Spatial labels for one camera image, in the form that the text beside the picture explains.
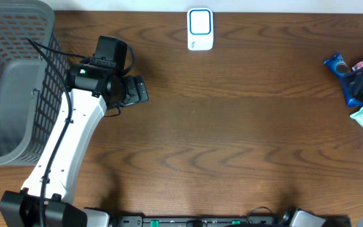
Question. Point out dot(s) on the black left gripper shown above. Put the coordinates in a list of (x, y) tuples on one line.
[(136, 89)]

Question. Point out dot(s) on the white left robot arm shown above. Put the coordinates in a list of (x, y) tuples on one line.
[(46, 196)]

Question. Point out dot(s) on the blue Oreo cookie packet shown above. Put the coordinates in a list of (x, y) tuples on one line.
[(339, 68)]

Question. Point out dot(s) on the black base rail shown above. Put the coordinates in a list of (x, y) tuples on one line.
[(209, 221)]

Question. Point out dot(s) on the white barcode scanner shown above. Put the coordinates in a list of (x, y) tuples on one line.
[(200, 29)]

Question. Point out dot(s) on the grey plastic mesh basket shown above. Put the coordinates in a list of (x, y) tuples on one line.
[(30, 92)]

